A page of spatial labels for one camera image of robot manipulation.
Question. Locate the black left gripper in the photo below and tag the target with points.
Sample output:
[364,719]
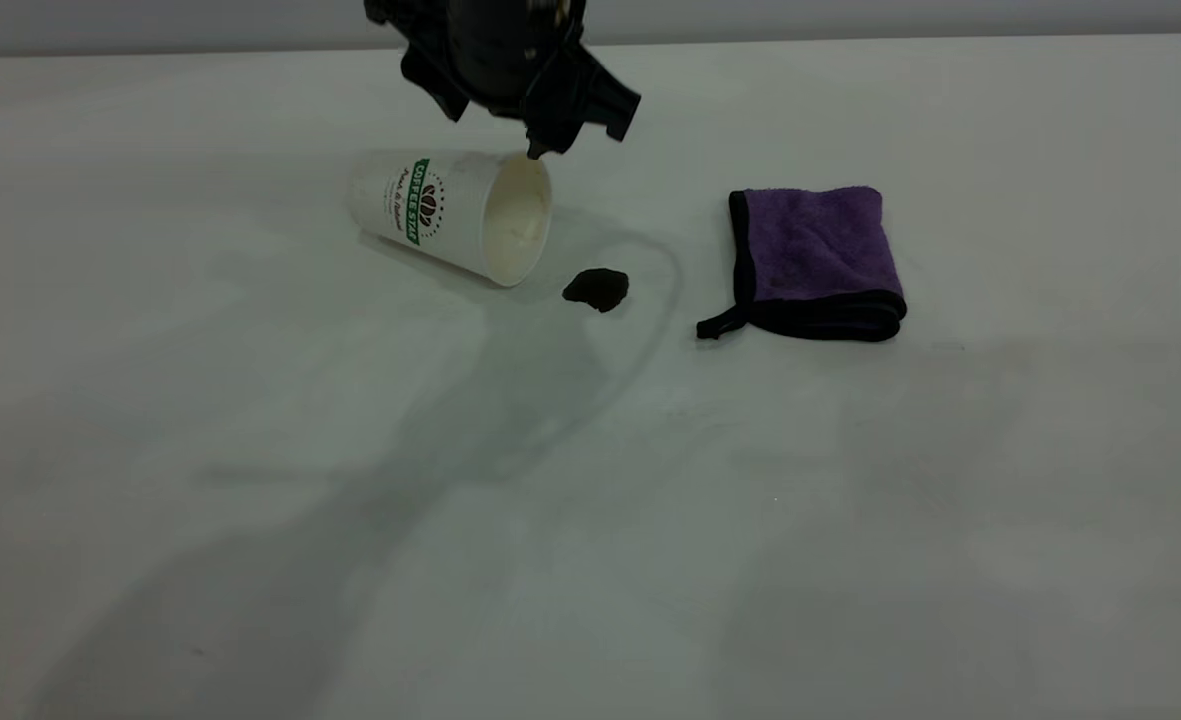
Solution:
[500,50]

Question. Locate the white paper coffee cup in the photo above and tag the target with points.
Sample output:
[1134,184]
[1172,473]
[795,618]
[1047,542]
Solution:
[455,215]

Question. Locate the purple cloth with black trim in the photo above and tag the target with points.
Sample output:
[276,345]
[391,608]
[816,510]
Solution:
[815,245]

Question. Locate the black spill lump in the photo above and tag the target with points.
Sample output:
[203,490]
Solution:
[597,289]

